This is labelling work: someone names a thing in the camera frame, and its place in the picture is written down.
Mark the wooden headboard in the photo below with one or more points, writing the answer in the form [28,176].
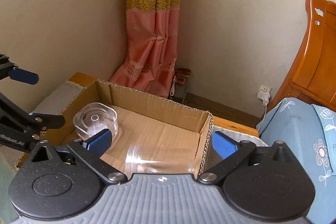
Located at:
[311,77]

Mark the clear round plastic container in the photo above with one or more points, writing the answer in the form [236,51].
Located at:
[95,117]

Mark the blue floral pillow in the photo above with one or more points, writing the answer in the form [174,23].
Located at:
[325,147]

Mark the white wall charger plug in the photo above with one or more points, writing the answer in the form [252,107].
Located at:
[264,94]

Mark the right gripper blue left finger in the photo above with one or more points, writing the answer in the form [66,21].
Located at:
[89,152]

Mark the checked table blanket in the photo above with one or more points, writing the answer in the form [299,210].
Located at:
[149,198]

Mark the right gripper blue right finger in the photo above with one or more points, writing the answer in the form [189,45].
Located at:
[232,153]

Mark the open cardboard box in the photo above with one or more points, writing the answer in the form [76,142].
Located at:
[168,129]

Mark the pink curtain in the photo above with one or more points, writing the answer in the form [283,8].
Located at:
[152,35]

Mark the clear plastic jar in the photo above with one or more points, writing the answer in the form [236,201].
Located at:
[142,159]

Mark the blue floral bed sheet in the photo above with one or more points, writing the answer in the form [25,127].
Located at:
[297,124]

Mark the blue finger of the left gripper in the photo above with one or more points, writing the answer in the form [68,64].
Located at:
[37,122]
[11,70]

